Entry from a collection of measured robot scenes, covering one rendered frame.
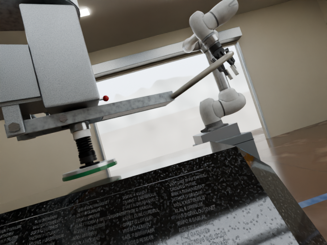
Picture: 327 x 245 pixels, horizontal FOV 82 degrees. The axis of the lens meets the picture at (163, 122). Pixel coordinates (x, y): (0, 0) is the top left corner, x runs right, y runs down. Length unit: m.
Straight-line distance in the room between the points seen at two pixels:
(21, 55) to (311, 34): 7.93
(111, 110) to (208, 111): 0.96
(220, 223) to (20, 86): 0.76
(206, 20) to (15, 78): 0.97
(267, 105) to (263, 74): 0.98
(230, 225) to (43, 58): 0.80
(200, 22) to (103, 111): 0.75
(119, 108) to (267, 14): 7.13
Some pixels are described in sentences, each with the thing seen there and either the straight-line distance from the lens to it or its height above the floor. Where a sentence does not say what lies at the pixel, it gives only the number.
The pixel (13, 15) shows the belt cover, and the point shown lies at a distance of 1.10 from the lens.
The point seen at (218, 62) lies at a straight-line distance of 0.93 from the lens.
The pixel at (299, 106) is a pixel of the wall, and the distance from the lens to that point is 7.16.
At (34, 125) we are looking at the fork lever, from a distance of 0.83.
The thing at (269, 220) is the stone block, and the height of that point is 0.73.
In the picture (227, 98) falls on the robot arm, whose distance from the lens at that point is 1.65.
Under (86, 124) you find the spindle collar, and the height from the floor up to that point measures 1.09.
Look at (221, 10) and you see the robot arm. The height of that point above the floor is 1.54.
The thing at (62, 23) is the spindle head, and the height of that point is 1.50.
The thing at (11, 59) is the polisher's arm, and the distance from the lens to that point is 0.88.
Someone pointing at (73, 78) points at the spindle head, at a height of 1.27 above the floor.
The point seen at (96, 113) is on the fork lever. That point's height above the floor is 1.13.
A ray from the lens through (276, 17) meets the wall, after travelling 7.79.
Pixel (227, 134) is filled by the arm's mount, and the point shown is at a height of 0.83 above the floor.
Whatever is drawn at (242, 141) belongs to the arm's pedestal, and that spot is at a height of 0.75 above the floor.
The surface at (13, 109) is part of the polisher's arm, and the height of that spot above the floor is 1.19.
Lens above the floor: 0.95
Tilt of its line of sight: 4 degrees up
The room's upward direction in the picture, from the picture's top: 17 degrees counter-clockwise
